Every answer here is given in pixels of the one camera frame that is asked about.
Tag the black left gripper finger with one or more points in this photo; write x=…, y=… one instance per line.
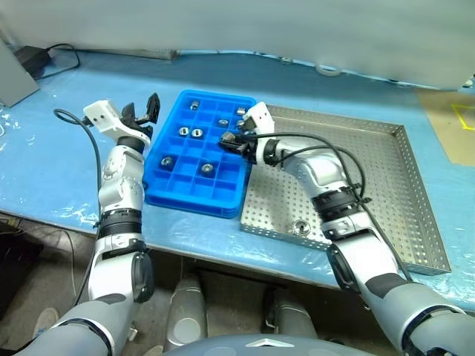
x=153, y=107
x=130, y=115

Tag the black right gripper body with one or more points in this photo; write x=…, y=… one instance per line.
x=249, y=148

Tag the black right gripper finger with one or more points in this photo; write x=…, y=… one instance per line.
x=245, y=125
x=228, y=140

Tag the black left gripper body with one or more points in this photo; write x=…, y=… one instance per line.
x=144, y=127

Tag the metal nut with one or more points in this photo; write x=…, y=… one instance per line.
x=197, y=132
x=207, y=168

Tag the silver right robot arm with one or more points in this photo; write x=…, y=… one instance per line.
x=326, y=170

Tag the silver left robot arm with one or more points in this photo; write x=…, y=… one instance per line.
x=118, y=185

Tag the blue compartment tray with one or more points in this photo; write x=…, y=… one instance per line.
x=193, y=185

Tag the blue plastic table cover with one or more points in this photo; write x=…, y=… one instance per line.
x=55, y=167

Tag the black power adapter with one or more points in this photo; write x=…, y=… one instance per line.
x=31, y=59

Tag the grey flat panel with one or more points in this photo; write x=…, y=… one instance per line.
x=15, y=81

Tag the perforated metal tray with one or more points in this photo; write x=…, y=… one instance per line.
x=386, y=155

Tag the grey robot right leg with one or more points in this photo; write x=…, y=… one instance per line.
x=291, y=319

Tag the grey robot leg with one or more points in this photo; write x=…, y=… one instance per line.
x=291, y=319
x=185, y=315

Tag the grey robot left leg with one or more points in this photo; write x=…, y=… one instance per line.
x=185, y=315

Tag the grey robot torso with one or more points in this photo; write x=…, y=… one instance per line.
x=241, y=346

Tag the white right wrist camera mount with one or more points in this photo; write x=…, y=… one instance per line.
x=261, y=115

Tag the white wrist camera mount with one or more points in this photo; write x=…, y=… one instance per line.
x=261, y=115
x=104, y=116

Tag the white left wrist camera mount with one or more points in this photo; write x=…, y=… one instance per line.
x=104, y=116

